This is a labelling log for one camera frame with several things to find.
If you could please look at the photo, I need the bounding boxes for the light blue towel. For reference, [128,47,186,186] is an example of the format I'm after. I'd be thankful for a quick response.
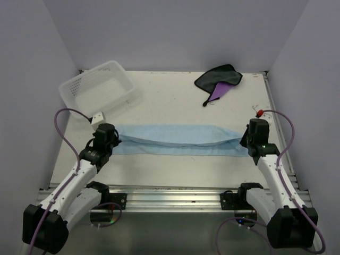
[113,124,248,157]

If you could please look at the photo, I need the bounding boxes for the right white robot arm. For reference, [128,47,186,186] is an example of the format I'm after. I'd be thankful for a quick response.
[236,118,318,249]

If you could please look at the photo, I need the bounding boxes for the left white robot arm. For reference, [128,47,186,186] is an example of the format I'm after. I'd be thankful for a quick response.
[22,123,122,254]

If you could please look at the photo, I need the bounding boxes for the white perforated plastic basket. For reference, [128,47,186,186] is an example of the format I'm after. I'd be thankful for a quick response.
[58,61,136,117]

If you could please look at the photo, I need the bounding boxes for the dark grey purple cloth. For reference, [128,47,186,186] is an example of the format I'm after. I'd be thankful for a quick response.
[194,64,243,107]

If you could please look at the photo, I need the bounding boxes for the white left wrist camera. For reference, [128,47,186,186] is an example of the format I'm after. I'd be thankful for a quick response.
[91,112,106,125]

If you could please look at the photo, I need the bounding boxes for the red cable connector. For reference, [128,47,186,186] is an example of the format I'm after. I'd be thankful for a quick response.
[256,110,264,118]

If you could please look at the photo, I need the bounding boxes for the aluminium mounting rail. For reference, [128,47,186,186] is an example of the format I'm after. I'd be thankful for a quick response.
[37,185,314,213]

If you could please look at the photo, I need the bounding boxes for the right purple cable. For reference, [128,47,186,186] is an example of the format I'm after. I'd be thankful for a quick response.
[215,109,326,255]

